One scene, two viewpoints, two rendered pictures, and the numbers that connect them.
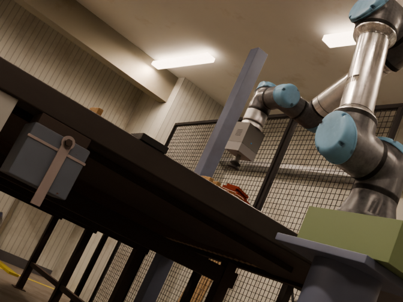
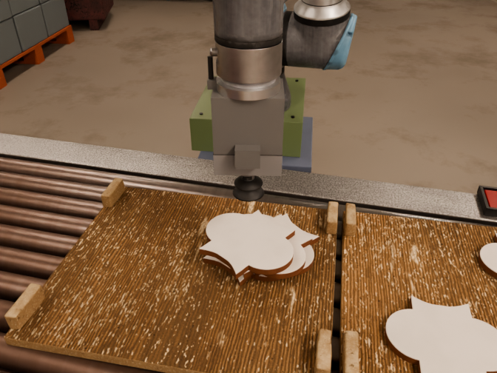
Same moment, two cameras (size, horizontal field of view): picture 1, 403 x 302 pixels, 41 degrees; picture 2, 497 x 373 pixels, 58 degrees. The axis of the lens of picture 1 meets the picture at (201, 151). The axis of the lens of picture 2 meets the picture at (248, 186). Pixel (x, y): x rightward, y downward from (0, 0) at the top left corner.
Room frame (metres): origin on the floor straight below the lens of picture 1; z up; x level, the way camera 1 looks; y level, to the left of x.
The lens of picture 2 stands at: (2.09, 0.22, 1.42)
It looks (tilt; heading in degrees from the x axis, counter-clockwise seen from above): 34 degrees down; 221
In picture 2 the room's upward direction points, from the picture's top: straight up
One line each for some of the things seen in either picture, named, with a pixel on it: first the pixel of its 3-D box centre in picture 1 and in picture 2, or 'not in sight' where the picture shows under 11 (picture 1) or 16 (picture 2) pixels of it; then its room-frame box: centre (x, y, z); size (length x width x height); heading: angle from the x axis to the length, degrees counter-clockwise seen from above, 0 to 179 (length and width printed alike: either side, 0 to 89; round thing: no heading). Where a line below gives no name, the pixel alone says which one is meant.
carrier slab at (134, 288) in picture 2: not in sight; (197, 267); (1.76, -0.17, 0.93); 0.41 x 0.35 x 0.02; 120
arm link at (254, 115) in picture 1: (255, 120); (245, 59); (1.71, -0.12, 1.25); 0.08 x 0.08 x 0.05
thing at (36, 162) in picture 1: (44, 163); not in sight; (1.17, 0.30, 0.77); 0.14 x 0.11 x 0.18; 118
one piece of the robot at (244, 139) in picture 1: (243, 139); (245, 126); (1.72, -0.11, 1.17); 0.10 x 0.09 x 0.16; 40
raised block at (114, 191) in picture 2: not in sight; (113, 192); (1.75, -0.41, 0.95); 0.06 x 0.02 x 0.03; 30
